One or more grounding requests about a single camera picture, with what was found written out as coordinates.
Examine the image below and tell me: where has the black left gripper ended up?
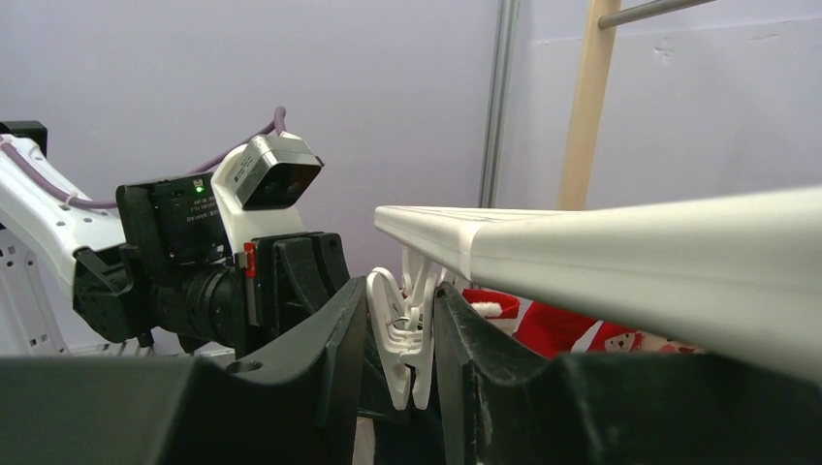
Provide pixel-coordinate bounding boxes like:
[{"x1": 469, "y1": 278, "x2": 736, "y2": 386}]
[{"x1": 234, "y1": 232, "x2": 350, "y2": 357}]

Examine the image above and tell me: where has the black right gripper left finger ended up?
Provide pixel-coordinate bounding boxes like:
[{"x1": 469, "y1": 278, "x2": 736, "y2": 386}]
[{"x1": 1, "y1": 277, "x2": 366, "y2": 464}]

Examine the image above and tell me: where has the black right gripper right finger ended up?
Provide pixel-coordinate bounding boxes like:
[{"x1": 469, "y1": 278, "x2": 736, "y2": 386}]
[{"x1": 432, "y1": 284, "x2": 821, "y2": 464}]

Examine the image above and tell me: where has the white hanger clip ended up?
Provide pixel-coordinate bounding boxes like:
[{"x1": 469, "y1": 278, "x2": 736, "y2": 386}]
[{"x1": 365, "y1": 247, "x2": 439, "y2": 411}]

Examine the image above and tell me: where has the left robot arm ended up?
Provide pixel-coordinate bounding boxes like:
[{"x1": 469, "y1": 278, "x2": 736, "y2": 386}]
[{"x1": 1, "y1": 117, "x2": 350, "y2": 356}]

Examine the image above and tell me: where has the white clip sock hanger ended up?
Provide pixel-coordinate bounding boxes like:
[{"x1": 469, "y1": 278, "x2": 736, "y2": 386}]
[{"x1": 374, "y1": 187, "x2": 821, "y2": 382}]

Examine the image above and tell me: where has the metal hanger rod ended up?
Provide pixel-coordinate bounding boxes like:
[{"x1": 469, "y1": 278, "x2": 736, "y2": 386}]
[{"x1": 597, "y1": 0, "x2": 713, "y2": 30}]

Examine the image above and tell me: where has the red christmas sock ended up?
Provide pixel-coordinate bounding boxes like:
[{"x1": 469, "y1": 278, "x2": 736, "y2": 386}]
[
  {"x1": 513, "y1": 302, "x2": 702, "y2": 358},
  {"x1": 462, "y1": 289, "x2": 521, "y2": 335}
]

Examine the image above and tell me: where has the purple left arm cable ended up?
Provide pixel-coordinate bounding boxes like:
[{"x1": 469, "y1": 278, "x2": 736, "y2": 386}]
[{"x1": 0, "y1": 106, "x2": 288, "y2": 211}]

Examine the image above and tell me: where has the wooden clothes rack frame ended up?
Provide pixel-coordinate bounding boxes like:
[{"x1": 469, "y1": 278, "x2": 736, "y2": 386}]
[{"x1": 557, "y1": 0, "x2": 621, "y2": 210}]

